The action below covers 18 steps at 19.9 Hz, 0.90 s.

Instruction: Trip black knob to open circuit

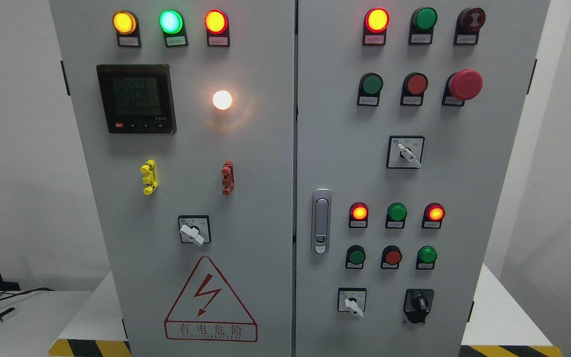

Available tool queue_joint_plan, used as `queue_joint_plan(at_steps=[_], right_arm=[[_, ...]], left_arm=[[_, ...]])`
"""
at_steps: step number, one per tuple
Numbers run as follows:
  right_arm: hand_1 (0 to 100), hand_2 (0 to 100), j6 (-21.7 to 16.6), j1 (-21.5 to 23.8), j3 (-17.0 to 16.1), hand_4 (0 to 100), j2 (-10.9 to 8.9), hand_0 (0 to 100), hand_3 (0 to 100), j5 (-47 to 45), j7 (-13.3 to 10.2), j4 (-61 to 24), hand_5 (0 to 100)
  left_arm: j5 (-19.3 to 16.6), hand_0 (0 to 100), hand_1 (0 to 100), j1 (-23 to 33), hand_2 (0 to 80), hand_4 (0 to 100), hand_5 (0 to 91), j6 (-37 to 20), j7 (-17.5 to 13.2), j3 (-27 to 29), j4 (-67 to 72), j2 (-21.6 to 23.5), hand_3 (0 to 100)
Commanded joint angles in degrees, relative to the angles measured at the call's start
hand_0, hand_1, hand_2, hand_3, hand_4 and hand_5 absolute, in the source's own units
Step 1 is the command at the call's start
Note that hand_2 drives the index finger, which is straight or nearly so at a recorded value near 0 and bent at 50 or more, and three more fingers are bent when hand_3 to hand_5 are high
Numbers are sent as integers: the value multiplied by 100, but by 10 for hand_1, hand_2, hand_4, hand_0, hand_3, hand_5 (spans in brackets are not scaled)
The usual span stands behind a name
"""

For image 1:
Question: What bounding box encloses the red lit indicator lower left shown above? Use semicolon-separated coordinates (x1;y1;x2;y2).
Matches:
348;202;369;228

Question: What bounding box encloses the red lit indicator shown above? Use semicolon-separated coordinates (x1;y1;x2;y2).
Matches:
362;7;390;47
421;202;446;229
348;202;369;228

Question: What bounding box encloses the white lit indicator lamp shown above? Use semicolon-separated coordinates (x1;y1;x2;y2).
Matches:
212;90;233;111

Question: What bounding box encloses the green push button lower left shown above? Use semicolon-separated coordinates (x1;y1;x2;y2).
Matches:
345;245;366;269

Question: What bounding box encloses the green push button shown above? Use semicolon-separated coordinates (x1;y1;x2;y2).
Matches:
415;245;438;270
345;245;366;269
356;72;383;107

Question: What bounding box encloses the green indicator lower middle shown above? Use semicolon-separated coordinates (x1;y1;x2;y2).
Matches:
385;202;407;229

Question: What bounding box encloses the grey left cabinet door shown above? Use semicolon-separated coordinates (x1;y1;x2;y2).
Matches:
50;0;295;357

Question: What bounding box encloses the grey cabinet door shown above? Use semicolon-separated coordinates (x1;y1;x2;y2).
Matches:
50;0;295;357
294;0;549;357

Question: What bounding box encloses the green push button upper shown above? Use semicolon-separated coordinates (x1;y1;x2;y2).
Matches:
356;72;383;107

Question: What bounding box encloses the red push button lower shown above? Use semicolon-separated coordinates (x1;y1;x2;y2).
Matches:
380;245;402;270

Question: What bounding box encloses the red push button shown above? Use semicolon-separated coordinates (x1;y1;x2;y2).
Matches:
380;245;402;270
400;72;428;106

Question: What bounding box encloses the grey right cabinet door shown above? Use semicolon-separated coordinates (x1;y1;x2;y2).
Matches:
294;0;549;357

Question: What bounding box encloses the red lit indicator lower right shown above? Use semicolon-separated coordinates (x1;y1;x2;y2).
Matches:
421;202;446;229

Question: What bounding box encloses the red electric hazard warning sign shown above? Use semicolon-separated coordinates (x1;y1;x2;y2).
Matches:
165;256;258;343

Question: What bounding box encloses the red push button upper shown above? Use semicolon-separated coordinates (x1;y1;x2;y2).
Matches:
400;72;428;106

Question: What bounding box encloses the green push button lower right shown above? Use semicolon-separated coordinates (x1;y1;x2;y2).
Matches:
415;245;438;270

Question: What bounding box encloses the black digital power meter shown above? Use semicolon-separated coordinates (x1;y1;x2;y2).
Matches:
97;64;176;134

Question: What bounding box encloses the red-orange indicator light left door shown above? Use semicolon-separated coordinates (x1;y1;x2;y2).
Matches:
204;9;230;47

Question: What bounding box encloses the red lit indicator top right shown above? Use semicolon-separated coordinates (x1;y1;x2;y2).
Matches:
362;7;390;47

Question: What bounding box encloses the green lit indicator light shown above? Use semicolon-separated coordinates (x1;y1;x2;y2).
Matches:
159;9;188;47

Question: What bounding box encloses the red emergency stop mushroom button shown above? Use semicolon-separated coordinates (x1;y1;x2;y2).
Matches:
442;68;483;108

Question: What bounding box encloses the green indicator top right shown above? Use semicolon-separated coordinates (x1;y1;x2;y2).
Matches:
408;7;438;45

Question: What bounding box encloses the yellow indicator light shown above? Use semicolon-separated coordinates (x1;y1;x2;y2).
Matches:
113;10;141;48

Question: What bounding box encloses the dark red buzzer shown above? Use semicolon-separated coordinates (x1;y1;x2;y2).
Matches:
454;7;486;46

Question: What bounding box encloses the small white usb adapter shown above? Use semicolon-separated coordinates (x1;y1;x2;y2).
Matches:
0;307;17;322

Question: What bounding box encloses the silver door latch handle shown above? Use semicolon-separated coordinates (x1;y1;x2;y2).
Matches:
311;188;332;254

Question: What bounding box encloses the white selector switch left door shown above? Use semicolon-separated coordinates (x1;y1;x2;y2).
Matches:
177;215;212;246

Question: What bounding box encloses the white selector switch upper right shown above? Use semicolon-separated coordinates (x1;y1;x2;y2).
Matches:
387;135;425;169

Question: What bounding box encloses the white selector switch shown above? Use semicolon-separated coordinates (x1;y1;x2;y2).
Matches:
337;287;367;319
387;135;425;169

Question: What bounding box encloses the white selector switch lower right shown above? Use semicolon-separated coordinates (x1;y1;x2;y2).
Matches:
337;287;367;319

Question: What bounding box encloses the black rotary knob switch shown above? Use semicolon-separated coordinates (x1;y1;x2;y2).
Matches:
403;289;434;324

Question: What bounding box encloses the black cable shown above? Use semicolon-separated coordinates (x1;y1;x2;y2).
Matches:
0;287;55;312

